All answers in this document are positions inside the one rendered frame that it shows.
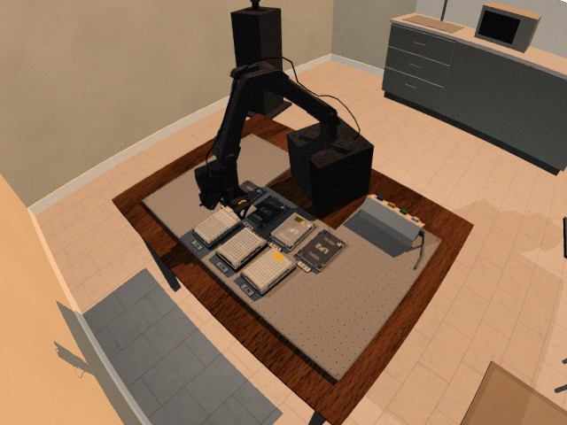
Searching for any beige flat base plate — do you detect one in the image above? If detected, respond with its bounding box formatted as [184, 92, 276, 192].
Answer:
[142, 134, 442, 382]

